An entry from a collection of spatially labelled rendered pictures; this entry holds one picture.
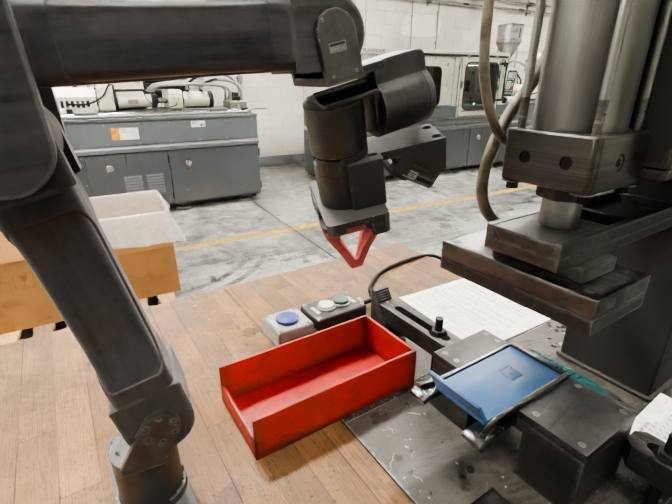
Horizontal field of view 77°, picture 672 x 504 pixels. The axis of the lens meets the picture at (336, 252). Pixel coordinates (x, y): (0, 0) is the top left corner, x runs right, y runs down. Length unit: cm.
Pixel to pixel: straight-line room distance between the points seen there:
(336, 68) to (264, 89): 676
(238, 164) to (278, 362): 441
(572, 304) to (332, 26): 32
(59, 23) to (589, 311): 45
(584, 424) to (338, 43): 44
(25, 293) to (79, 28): 230
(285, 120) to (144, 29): 695
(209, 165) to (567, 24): 459
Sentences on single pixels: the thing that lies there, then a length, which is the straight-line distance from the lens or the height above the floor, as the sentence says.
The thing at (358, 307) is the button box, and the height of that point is 93.
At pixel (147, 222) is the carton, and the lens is 252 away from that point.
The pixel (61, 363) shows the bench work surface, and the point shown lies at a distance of 82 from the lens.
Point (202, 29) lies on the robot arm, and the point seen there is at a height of 135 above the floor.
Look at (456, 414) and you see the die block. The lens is 60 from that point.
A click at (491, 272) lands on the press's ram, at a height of 113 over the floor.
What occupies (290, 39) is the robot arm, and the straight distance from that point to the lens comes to 37.
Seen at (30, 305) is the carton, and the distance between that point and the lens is 263.
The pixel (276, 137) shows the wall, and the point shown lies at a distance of 724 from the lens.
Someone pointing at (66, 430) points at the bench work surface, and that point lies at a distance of 68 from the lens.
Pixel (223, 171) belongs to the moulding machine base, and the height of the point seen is 37.
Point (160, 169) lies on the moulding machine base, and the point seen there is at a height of 46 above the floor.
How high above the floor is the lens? 132
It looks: 22 degrees down
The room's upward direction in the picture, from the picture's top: straight up
